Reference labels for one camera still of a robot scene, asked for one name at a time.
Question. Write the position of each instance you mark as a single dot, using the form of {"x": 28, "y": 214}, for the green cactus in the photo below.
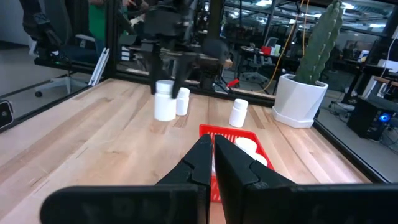
{"x": 320, "y": 46}

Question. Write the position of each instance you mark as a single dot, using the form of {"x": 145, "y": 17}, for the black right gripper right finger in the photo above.
{"x": 236, "y": 168}

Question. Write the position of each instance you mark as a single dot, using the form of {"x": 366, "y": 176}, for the person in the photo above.
{"x": 97, "y": 21}

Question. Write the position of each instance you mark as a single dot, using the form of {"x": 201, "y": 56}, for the black table-level camera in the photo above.
{"x": 5, "y": 114}

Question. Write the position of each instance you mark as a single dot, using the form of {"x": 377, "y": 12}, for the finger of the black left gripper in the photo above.
{"x": 156, "y": 67}
{"x": 181, "y": 74}

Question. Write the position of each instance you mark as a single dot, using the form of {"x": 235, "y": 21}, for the white metal bar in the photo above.
{"x": 99, "y": 67}

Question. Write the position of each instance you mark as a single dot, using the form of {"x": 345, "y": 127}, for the red plastic basket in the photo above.
{"x": 217, "y": 127}

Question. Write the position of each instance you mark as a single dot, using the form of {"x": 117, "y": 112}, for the white hexagonal planter pot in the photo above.
{"x": 295, "y": 102}

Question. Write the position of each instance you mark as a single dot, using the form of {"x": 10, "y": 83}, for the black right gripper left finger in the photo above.
{"x": 202, "y": 161}

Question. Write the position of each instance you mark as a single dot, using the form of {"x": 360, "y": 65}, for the black computer with blue light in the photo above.
{"x": 367, "y": 121}

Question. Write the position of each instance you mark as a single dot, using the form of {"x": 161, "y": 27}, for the office chair with white base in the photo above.
{"x": 62, "y": 82}

